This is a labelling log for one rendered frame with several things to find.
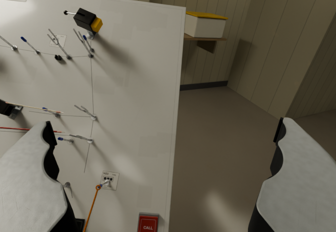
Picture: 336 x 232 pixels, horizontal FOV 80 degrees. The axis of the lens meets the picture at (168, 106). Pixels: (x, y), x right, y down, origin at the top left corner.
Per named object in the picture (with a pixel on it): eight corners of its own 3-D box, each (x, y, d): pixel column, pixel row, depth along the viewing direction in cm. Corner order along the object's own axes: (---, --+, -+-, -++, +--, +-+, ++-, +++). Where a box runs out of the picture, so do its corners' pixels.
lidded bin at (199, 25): (206, 32, 333) (210, 13, 318) (223, 39, 299) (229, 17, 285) (178, 31, 310) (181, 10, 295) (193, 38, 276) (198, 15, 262)
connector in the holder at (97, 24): (98, 22, 65) (96, 16, 63) (103, 24, 65) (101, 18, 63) (92, 30, 64) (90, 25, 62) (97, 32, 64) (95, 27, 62)
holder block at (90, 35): (74, 18, 71) (63, -1, 63) (103, 31, 71) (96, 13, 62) (67, 28, 70) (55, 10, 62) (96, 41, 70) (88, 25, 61)
